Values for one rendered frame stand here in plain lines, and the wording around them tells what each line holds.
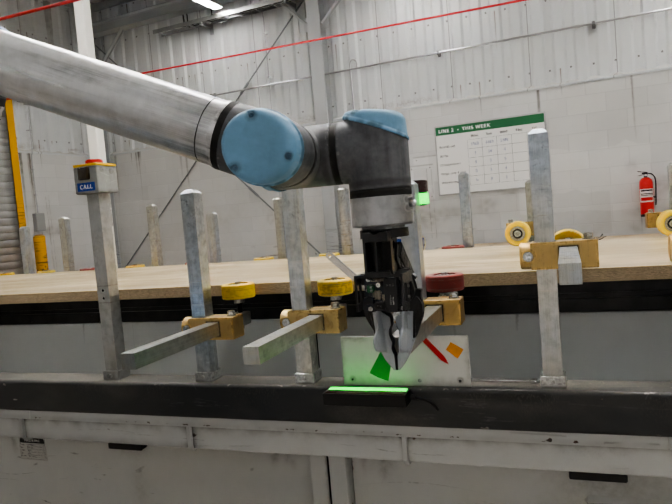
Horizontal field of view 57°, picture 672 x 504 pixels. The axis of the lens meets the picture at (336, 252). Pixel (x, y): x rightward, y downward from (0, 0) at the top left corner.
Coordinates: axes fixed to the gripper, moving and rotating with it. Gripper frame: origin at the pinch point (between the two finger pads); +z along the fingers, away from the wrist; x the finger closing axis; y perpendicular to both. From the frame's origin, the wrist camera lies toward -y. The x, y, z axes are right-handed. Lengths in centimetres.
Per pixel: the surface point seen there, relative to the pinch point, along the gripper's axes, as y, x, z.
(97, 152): -126, -160, -58
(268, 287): -46, -44, -6
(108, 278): -30, -78, -12
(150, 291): -46, -79, -7
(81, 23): -126, -161, -112
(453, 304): -29.0, 3.7, -3.6
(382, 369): -29.0, -11.5, 9.3
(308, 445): -32, -31, 27
